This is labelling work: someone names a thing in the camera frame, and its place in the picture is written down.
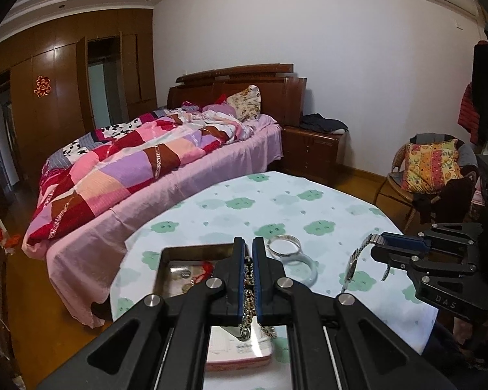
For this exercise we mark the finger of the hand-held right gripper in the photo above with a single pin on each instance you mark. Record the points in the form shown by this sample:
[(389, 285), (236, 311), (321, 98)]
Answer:
[(394, 256), (406, 240)]

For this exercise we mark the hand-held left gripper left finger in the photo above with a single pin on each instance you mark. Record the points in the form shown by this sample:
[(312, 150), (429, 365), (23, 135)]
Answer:
[(240, 288)]

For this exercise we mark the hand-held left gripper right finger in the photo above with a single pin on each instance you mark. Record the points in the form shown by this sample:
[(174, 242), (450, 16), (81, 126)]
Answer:
[(258, 288)]

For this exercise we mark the red knot charm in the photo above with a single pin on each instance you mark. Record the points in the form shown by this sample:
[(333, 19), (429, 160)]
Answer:
[(207, 270)]

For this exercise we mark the silver wrist watch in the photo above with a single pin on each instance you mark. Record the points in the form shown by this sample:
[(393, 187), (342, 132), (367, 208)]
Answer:
[(351, 268)]

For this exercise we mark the pink tin box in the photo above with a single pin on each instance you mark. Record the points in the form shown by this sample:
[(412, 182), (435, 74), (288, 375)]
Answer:
[(175, 258)]

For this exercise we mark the person's right hand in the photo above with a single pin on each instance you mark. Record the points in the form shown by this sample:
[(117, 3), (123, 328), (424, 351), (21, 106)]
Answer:
[(471, 335)]

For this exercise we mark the pale jade bangle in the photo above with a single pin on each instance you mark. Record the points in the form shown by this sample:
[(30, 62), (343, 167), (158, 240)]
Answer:
[(312, 270)]

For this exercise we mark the printed paper leaflet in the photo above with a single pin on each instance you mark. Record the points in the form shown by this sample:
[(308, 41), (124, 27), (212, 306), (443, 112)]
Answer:
[(234, 345)]

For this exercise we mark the silver bangle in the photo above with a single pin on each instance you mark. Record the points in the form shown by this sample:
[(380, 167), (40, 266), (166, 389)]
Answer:
[(284, 237)]

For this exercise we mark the dark garment on chair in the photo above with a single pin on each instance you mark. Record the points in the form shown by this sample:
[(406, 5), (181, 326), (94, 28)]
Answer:
[(451, 201)]

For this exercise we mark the wicker chair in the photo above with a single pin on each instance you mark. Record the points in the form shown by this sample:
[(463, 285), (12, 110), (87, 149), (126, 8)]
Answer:
[(394, 178)]

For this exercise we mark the colourful patterned cushion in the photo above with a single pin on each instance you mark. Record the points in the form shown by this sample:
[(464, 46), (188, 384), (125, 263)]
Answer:
[(431, 166)]

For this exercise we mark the white green cloud tablecloth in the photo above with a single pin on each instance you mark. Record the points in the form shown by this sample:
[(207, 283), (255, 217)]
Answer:
[(268, 203)]

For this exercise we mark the bed with patchwork quilt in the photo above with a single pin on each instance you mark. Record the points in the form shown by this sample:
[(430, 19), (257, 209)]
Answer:
[(146, 211)]

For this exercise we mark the wooden nightstand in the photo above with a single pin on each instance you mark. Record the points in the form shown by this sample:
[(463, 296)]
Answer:
[(313, 154)]

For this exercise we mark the red hanging garment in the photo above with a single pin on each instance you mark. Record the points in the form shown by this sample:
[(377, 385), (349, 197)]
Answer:
[(467, 113)]

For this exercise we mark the dark clothes pile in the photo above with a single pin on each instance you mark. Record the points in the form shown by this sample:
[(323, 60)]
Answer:
[(323, 122)]

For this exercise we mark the patchwork quilt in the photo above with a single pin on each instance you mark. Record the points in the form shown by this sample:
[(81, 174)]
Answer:
[(126, 166)]

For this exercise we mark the pink pillow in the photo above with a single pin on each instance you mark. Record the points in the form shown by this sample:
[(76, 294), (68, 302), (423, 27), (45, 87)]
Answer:
[(217, 109)]

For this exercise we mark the floral pillow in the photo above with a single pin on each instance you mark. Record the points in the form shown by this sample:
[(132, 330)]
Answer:
[(246, 103)]

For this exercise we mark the black white print blanket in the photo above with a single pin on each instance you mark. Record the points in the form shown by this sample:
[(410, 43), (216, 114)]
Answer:
[(118, 130)]

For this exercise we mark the wooden bed headboard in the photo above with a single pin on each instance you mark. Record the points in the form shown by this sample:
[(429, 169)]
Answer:
[(236, 79)]

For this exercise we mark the red white paper bag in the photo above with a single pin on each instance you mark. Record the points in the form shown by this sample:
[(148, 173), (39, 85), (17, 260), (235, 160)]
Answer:
[(4, 235)]

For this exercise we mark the brown wooden wardrobe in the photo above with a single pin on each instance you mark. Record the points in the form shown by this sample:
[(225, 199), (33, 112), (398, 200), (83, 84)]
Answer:
[(57, 130)]

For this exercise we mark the red paper wall decoration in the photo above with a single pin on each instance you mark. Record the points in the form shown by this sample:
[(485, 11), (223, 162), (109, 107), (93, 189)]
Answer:
[(42, 86)]

